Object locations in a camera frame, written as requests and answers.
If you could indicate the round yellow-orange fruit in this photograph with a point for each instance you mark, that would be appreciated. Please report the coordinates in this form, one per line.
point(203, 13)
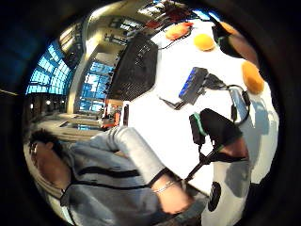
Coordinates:
point(203, 41)

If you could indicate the blue and black usb hub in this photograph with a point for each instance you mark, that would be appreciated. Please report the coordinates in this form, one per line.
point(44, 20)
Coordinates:
point(193, 85)

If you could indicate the the person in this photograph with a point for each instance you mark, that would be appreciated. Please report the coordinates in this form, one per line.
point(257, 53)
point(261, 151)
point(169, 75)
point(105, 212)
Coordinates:
point(94, 175)

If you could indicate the black round disc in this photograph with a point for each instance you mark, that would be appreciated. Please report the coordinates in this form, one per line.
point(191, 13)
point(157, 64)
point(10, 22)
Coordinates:
point(214, 196)

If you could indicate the oval orange fruit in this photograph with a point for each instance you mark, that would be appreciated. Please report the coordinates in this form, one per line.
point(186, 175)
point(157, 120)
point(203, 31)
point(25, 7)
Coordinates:
point(252, 77)

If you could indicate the red-orange fruit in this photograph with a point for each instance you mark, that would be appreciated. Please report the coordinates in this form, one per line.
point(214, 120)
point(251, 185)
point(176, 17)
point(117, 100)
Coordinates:
point(178, 31)

